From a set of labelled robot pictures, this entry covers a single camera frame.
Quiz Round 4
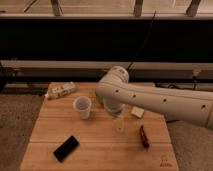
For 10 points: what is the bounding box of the black eraser block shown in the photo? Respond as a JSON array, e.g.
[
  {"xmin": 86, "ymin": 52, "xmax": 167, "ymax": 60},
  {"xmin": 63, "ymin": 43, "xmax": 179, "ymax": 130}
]
[{"xmin": 53, "ymin": 136, "xmax": 79, "ymax": 162}]

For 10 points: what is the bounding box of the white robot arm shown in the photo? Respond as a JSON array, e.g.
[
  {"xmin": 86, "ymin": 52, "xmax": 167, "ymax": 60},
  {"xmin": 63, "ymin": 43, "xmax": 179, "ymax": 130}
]
[{"xmin": 95, "ymin": 66, "xmax": 213, "ymax": 131}]

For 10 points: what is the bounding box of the white sponge block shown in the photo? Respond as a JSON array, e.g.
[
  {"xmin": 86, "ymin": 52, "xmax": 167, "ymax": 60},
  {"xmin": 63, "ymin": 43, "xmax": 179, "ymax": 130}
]
[{"xmin": 131, "ymin": 107, "xmax": 145, "ymax": 118}]

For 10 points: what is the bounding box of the white crumpled wrapper package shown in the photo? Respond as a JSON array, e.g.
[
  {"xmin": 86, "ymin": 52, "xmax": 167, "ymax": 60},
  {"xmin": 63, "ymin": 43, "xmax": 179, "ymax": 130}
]
[{"xmin": 45, "ymin": 82, "xmax": 76, "ymax": 100}]

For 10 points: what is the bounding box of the black cable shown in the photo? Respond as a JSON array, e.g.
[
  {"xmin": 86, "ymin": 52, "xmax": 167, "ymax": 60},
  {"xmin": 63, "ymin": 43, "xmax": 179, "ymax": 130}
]
[{"xmin": 125, "ymin": 10, "xmax": 158, "ymax": 72}]

